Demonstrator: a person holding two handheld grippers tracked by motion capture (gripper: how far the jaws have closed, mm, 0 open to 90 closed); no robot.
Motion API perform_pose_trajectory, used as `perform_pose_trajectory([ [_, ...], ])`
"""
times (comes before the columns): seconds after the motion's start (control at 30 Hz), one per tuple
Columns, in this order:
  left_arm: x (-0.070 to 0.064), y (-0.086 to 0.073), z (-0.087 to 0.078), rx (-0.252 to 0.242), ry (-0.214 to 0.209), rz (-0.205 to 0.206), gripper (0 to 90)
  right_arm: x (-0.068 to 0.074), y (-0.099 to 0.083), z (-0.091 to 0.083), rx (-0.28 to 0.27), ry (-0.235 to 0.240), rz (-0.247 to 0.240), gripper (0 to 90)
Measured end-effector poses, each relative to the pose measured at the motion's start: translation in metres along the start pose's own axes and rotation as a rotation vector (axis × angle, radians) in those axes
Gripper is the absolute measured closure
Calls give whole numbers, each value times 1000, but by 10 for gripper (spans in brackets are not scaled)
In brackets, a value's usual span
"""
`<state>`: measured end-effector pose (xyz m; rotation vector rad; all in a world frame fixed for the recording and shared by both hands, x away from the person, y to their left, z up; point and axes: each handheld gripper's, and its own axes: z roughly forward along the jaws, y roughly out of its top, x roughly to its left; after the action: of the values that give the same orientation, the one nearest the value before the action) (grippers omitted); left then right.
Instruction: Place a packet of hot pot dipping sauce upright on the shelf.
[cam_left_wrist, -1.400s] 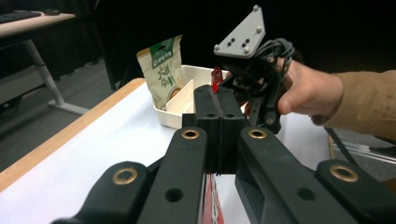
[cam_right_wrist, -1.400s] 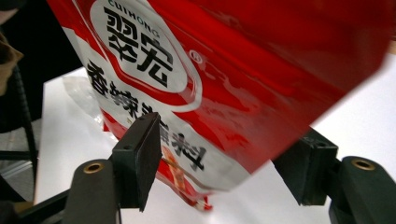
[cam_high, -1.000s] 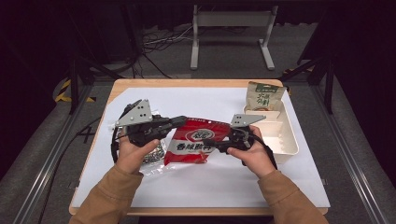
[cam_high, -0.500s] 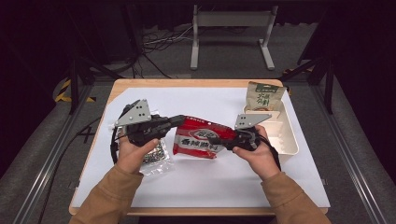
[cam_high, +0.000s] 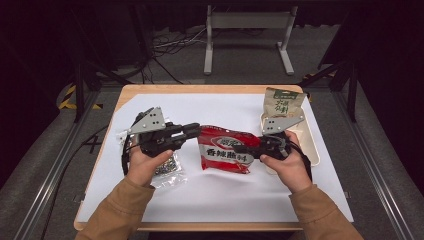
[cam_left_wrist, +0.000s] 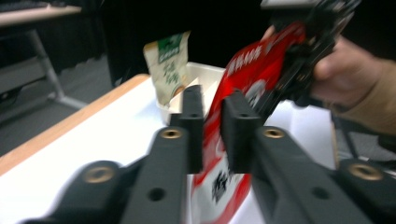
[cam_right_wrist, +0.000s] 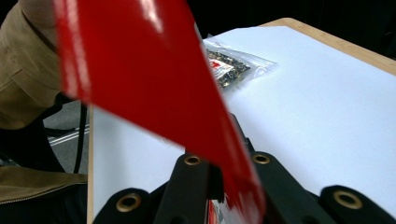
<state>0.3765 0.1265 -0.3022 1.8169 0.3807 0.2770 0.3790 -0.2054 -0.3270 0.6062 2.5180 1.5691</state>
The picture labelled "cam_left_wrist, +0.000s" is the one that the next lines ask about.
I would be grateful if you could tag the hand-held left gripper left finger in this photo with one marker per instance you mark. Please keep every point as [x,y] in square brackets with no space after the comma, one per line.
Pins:
[194,130]

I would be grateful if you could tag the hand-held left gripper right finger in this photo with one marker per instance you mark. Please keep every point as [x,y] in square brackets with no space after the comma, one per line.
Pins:
[239,137]

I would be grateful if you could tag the red snack packet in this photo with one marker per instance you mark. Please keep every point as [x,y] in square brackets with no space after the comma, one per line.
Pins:
[252,71]

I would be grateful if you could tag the cream plastic box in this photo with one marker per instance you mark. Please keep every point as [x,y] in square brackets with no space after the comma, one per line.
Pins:
[205,74]

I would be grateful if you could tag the beige and green snack packet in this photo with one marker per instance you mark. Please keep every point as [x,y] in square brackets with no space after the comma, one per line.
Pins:
[168,68]

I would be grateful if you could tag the grey desk with metal leg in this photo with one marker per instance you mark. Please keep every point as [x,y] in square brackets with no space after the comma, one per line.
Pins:
[34,40]

